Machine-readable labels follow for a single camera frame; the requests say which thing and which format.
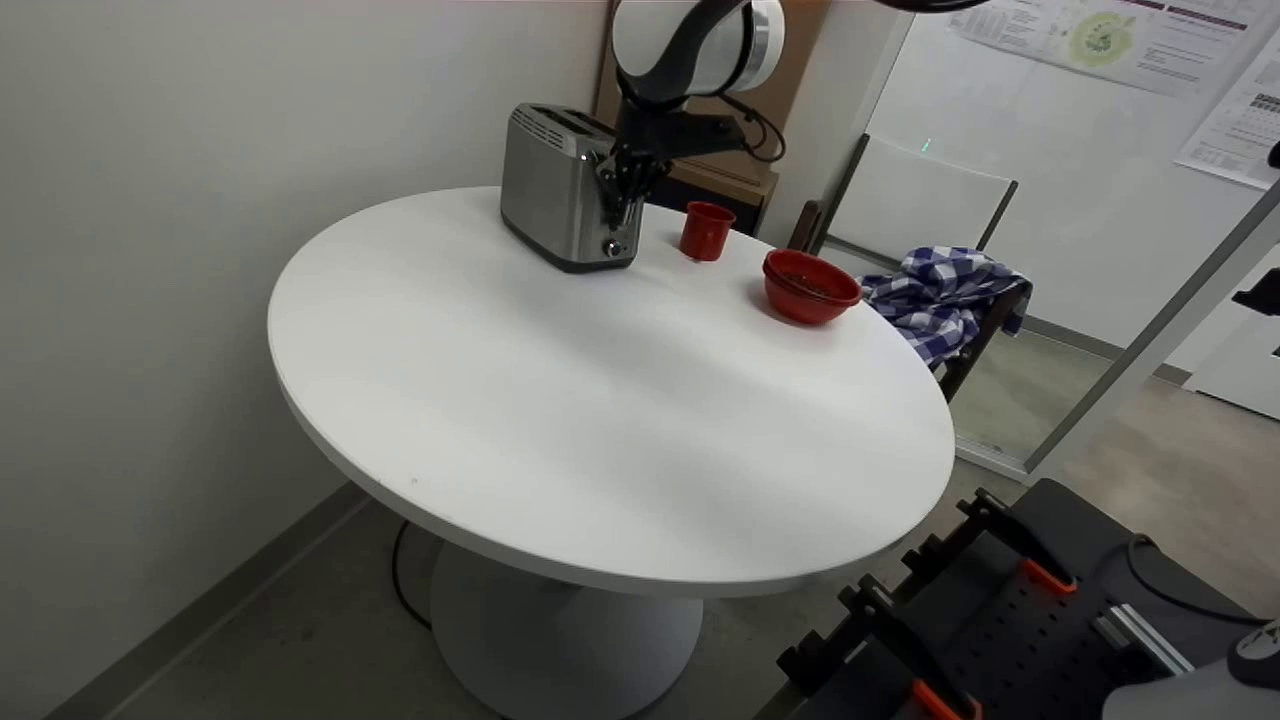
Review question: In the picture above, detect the silver metal rail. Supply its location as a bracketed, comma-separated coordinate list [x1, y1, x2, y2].
[1094, 601, 1202, 679]

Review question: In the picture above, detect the white framed panel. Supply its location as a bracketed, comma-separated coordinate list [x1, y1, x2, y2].
[811, 130, 1024, 278]

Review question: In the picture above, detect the dark folding stand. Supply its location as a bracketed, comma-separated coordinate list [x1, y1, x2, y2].
[935, 275, 1036, 403]

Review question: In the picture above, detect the silver toaster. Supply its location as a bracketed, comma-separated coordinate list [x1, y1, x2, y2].
[495, 101, 649, 275]

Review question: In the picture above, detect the white text wall poster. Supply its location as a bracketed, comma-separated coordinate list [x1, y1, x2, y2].
[1177, 54, 1280, 190]

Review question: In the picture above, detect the white table pedestal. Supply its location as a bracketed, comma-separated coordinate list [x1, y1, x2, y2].
[429, 536, 707, 720]

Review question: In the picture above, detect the thin black cable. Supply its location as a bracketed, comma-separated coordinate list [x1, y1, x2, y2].
[1122, 533, 1269, 633]

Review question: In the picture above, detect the grey metal pole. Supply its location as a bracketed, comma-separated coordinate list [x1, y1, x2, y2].
[1022, 175, 1280, 478]

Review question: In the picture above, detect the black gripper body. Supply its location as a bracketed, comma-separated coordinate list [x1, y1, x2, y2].
[590, 101, 754, 201]

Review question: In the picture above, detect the red cup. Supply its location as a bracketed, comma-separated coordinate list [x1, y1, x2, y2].
[678, 194, 741, 265]

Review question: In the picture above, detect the wall poster with green circle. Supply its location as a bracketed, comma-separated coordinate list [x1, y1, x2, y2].
[949, 0, 1280, 101]

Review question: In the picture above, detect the black perforated breadboard plate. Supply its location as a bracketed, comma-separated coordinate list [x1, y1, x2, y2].
[917, 557, 1136, 720]

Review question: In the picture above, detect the blue white checkered cloth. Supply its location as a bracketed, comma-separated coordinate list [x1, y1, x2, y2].
[862, 243, 1033, 376]

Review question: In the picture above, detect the red bowl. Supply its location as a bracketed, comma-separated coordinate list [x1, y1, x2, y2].
[759, 243, 867, 329]

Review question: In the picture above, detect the black floor cable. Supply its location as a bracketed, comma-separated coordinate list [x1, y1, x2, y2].
[384, 515, 448, 636]

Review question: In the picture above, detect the orange black bar clamp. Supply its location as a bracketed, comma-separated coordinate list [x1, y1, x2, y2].
[775, 572, 989, 720]
[900, 482, 1083, 602]

